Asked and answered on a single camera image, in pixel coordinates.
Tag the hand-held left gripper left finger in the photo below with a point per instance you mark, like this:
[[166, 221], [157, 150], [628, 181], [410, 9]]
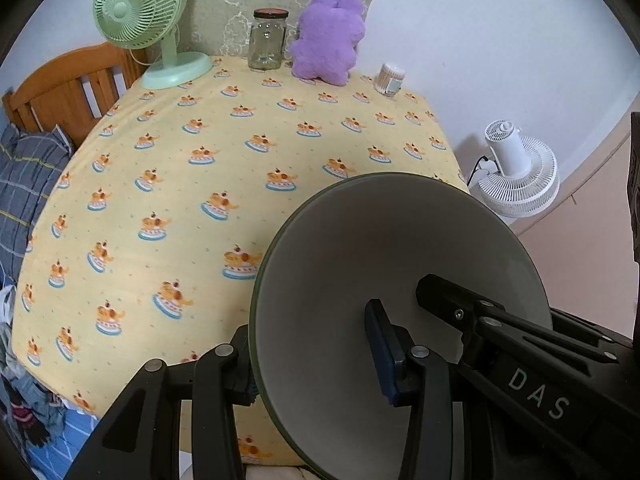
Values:
[[235, 360]]

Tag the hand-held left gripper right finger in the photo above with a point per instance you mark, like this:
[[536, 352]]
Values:
[[382, 355]]

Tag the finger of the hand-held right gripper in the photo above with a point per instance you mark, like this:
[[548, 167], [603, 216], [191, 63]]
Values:
[[585, 327], [450, 295]]

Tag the floral ceramic bowl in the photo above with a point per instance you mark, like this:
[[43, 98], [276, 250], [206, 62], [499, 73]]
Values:
[[350, 260]]

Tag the beige door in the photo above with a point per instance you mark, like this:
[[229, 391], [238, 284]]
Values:
[[590, 240]]

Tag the white floor fan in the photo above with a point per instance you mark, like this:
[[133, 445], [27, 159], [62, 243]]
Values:
[[520, 175]]

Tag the pile of clothes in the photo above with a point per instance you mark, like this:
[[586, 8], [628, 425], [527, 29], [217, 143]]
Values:
[[25, 385]]

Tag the toothpick container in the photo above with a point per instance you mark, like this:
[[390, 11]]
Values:
[[390, 80]]

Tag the yellow printed tablecloth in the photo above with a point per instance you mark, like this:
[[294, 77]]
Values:
[[200, 125]]

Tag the grey plaid pillow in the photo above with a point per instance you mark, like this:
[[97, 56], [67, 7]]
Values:
[[27, 185]]

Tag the purple plush toy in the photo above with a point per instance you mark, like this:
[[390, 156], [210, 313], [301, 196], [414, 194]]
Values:
[[327, 35]]

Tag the glass jar with lid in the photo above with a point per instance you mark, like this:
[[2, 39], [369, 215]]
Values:
[[267, 40]]

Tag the wooden headboard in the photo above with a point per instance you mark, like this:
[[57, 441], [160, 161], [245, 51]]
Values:
[[55, 95]]

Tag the green desk fan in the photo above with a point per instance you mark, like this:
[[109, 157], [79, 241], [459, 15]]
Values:
[[135, 5]]

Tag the green printed wall mat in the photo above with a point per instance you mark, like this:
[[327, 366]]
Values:
[[220, 10]]

